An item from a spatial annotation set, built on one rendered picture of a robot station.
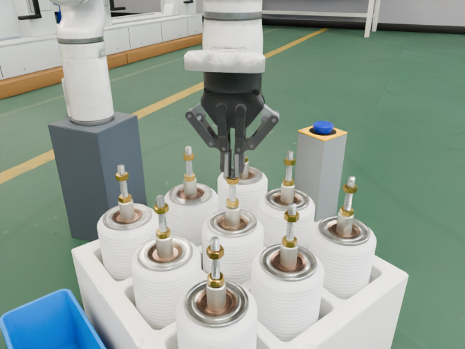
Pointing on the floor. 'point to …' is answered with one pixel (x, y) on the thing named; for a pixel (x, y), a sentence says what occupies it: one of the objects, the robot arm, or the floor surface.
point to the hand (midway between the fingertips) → (232, 162)
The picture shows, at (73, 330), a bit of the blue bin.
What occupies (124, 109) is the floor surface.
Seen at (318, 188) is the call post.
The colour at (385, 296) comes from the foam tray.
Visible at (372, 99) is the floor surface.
